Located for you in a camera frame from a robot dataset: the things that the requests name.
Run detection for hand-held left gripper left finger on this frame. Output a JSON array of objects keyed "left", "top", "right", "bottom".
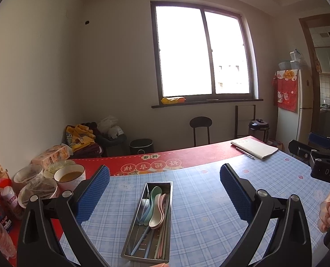
[{"left": 16, "top": 165, "right": 111, "bottom": 267}]

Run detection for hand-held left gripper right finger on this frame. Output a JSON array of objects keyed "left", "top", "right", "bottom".
[{"left": 219, "top": 164, "right": 312, "bottom": 267}]

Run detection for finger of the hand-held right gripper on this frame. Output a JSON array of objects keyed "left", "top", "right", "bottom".
[
  {"left": 308, "top": 132, "right": 330, "bottom": 151},
  {"left": 288, "top": 140, "right": 317, "bottom": 162}
]

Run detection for blue spoon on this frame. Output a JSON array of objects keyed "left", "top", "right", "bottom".
[{"left": 138, "top": 197, "right": 152, "bottom": 226}]

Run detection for green spoon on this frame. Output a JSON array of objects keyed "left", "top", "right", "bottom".
[{"left": 143, "top": 186, "right": 162, "bottom": 223}]

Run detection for blue chopstick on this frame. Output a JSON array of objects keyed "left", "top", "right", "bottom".
[
  {"left": 144, "top": 228, "right": 155, "bottom": 259},
  {"left": 130, "top": 225, "right": 151, "bottom": 256}
]

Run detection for beige spoon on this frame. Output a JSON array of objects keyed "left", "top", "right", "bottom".
[{"left": 149, "top": 197, "right": 168, "bottom": 229}]

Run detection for pink spoon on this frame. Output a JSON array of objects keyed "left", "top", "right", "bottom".
[{"left": 158, "top": 193, "right": 168, "bottom": 223}]

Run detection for stainless steel utensil tray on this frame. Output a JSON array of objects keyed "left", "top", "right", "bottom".
[{"left": 121, "top": 181, "right": 174, "bottom": 264}]

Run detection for green chopstick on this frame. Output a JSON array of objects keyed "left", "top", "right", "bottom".
[
  {"left": 154, "top": 227, "right": 162, "bottom": 258},
  {"left": 163, "top": 200, "right": 171, "bottom": 256}
]

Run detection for pink chopstick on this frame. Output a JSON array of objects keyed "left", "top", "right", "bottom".
[{"left": 156, "top": 222, "right": 167, "bottom": 259}]

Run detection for person's right hand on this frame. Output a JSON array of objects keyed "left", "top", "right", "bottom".
[{"left": 319, "top": 190, "right": 330, "bottom": 233}]

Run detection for white dimpled bowl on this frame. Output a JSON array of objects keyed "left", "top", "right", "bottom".
[{"left": 54, "top": 164, "right": 86, "bottom": 192}]

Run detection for silver pen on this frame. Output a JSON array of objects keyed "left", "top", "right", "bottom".
[{"left": 235, "top": 146, "right": 255, "bottom": 160}]

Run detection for maroon clothes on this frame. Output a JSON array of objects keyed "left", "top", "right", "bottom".
[{"left": 73, "top": 142, "right": 103, "bottom": 159}]

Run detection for white refrigerator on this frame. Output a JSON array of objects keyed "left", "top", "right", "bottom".
[{"left": 276, "top": 68, "right": 314, "bottom": 151}]

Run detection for blue plaid table mat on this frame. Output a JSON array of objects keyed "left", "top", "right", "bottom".
[{"left": 51, "top": 150, "right": 330, "bottom": 267}]

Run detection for plastic-wrapped bowl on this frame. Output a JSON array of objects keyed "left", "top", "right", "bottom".
[
  {"left": 13, "top": 164, "right": 43, "bottom": 192},
  {"left": 18, "top": 178, "right": 58, "bottom": 209},
  {"left": 44, "top": 160, "right": 76, "bottom": 178}
]

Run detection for rice cooker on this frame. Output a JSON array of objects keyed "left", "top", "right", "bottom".
[{"left": 248, "top": 119, "right": 270, "bottom": 142}]

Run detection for dark grey bin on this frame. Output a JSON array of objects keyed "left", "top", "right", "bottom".
[{"left": 98, "top": 133, "right": 128, "bottom": 156}]

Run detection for tissue pack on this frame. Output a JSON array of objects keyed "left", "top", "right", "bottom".
[{"left": 32, "top": 145, "right": 71, "bottom": 170}]

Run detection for red hanging cloth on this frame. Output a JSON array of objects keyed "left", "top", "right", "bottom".
[{"left": 273, "top": 70, "right": 298, "bottom": 113}]

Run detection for yellow snack bag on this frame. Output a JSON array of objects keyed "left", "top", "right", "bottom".
[{"left": 66, "top": 125, "right": 96, "bottom": 152}]

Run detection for red printed tablecloth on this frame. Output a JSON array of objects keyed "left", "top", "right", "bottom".
[{"left": 8, "top": 136, "right": 262, "bottom": 267}]

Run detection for black air fryer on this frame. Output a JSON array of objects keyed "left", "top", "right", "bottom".
[{"left": 130, "top": 138, "right": 154, "bottom": 155}]

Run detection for clear plastic bag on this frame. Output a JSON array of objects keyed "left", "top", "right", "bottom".
[{"left": 98, "top": 115, "right": 124, "bottom": 140}]

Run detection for dark folding rack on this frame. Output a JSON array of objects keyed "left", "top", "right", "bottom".
[{"left": 235, "top": 105, "right": 256, "bottom": 140}]

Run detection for black round chair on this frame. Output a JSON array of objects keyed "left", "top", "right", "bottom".
[{"left": 189, "top": 116, "right": 212, "bottom": 147}]

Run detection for white labelled bottle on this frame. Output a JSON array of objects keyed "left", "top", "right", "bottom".
[{"left": 1, "top": 186, "right": 22, "bottom": 220}]

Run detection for clear storage containers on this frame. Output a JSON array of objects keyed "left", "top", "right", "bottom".
[{"left": 278, "top": 49, "right": 304, "bottom": 71}]

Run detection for red snack packet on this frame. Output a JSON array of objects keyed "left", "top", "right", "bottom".
[{"left": 0, "top": 178, "right": 12, "bottom": 198}]

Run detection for dark window sill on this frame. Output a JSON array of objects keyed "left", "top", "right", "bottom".
[{"left": 151, "top": 98, "right": 264, "bottom": 109}]

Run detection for clear glass cup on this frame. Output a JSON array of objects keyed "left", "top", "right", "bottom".
[{"left": 0, "top": 221, "right": 17, "bottom": 259}]

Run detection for yellow cloth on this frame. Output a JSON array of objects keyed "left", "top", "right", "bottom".
[{"left": 161, "top": 97, "right": 186, "bottom": 105}]

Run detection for dark framed window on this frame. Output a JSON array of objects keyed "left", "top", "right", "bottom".
[{"left": 150, "top": 1, "right": 258, "bottom": 99}]

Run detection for wooden door frame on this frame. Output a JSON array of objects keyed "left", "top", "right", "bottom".
[{"left": 298, "top": 14, "right": 330, "bottom": 145}]

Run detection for white wall cabinet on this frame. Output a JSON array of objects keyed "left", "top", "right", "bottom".
[{"left": 315, "top": 46, "right": 330, "bottom": 74}]

